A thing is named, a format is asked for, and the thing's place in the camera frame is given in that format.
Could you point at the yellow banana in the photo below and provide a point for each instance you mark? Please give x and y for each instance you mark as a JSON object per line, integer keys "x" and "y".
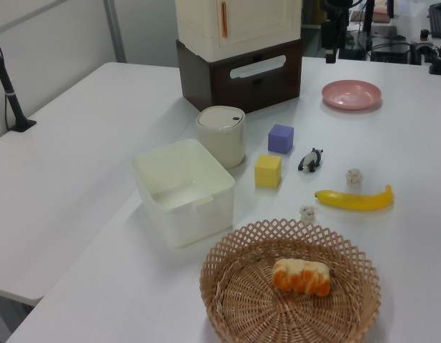
{"x": 352, "y": 201}

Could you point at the cream lidded trash can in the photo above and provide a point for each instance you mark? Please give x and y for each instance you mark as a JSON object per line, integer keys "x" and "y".
{"x": 222, "y": 143}

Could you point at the black keyboard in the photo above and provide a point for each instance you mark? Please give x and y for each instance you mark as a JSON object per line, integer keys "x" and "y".
{"x": 440, "y": 19}

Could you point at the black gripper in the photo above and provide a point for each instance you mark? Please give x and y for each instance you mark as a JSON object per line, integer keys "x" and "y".
{"x": 329, "y": 34}

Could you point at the woven wicker basket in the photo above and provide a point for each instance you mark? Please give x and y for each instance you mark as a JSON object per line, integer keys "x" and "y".
{"x": 241, "y": 307}

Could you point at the cream plastic cabinet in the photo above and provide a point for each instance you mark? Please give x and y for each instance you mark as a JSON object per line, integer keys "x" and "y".
{"x": 259, "y": 21}

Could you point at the black equipment box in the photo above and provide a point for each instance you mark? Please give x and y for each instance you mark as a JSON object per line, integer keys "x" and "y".
{"x": 390, "y": 53}

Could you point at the black camera stand pole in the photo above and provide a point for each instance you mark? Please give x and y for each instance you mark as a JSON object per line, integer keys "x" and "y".
{"x": 13, "y": 100}

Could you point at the cream plastic storage box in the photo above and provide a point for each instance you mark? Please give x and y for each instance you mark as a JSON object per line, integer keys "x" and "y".
{"x": 191, "y": 218}

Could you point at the panda figurine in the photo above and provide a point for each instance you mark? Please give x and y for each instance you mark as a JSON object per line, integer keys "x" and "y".
{"x": 311, "y": 160}

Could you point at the purple foam cube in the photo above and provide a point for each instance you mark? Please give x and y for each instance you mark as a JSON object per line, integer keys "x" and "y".
{"x": 280, "y": 140}

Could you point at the yellow foam cube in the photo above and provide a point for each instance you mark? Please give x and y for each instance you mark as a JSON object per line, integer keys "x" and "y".
{"x": 267, "y": 173}

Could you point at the black clamp stand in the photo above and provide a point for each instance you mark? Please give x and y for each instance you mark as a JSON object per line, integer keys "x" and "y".
{"x": 440, "y": 62}

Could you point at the bread piece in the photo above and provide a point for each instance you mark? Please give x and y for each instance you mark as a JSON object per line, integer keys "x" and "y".
{"x": 300, "y": 278}

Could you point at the crumpled paper ball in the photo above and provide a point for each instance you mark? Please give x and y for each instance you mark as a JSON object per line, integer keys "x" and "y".
{"x": 354, "y": 177}
{"x": 307, "y": 213}

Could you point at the brown drawer cabinet frame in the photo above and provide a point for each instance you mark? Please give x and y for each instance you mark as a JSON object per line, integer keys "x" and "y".
{"x": 193, "y": 78}

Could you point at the pink plate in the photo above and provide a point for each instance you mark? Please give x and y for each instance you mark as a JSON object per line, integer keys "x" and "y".
{"x": 350, "y": 94}

